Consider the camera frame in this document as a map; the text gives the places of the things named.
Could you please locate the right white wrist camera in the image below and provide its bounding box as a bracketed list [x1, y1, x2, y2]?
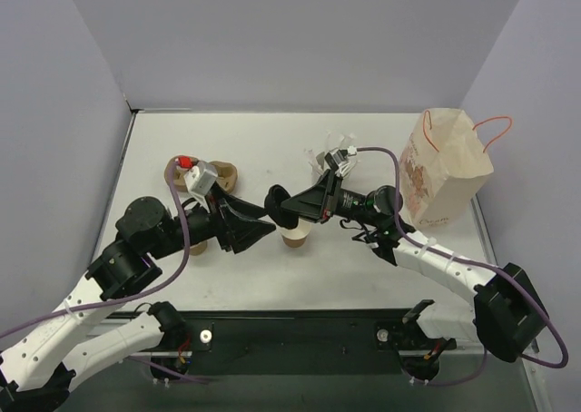
[324, 146, 358, 178]

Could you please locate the stack of brown paper cups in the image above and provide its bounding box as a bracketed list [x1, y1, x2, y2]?
[189, 241, 208, 256]

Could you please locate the brown cardboard cup carrier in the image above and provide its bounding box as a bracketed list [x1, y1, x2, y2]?
[163, 156, 238, 193]

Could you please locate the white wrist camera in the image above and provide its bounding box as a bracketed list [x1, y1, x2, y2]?
[324, 146, 358, 178]
[177, 155, 218, 197]

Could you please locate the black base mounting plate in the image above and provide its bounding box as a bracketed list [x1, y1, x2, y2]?
[146, 309, 456, 380]

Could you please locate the white straw holder cup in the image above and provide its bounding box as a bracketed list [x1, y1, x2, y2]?
[311, 152, 329, 178]

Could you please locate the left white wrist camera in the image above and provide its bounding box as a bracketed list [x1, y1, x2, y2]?
[177, 155, 218, 197]

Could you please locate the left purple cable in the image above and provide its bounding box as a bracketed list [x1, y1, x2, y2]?
[0, 160, 201, 340]

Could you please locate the black cup lid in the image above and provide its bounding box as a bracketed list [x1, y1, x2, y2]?
[264, 184, 299, 230]

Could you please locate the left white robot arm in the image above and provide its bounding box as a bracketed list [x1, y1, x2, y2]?
[1, 186, 276, 411]

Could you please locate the paper takeout bag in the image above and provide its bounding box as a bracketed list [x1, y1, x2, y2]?
[399, 108, 513, 229]

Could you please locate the single brown paper cup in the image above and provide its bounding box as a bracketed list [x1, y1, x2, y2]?
[278, 220, 312, 249]

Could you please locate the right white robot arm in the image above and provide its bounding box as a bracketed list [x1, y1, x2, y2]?
[269, 171, 549, 362]

